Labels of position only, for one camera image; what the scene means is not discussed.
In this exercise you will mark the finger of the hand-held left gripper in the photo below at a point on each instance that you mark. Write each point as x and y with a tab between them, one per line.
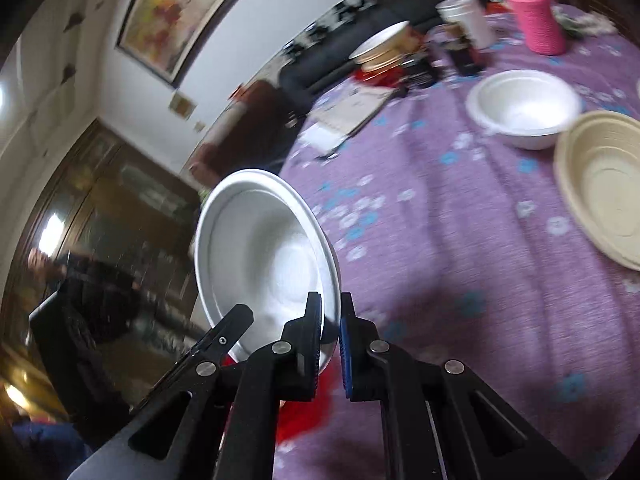
227	330

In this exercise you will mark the framed wall painting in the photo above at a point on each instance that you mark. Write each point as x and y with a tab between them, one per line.
185	10

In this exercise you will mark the pink water bottle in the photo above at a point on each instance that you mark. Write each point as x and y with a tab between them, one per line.
537	20

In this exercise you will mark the wooden glass-panel doors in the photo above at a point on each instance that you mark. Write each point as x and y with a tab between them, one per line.
125	200

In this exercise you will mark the small wall plaque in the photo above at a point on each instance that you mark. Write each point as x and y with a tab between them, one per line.
180	105

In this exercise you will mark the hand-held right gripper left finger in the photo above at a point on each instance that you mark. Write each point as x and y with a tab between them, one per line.
302	355

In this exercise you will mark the beige paper bowl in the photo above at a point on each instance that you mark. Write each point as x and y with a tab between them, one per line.
380	63
600	185

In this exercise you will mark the white paper stack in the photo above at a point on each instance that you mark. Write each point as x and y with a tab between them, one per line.
320	137

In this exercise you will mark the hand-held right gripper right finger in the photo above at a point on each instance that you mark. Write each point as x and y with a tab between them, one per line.
346	355

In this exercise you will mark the white foam bowl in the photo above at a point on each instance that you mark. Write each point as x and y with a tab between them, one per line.
260	260
380	40
525	110

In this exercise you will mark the dark glass jar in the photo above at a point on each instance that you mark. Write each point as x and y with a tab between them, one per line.
420	74
467	57

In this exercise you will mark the black leather sofa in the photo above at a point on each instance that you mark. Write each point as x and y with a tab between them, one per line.
310	75

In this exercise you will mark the white crumpled tissue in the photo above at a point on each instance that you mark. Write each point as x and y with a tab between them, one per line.
585	22

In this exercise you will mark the purple floral tablecloth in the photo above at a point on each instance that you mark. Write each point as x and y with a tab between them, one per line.
450	260

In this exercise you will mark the brown armchair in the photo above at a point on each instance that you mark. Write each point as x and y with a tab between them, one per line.
250	130

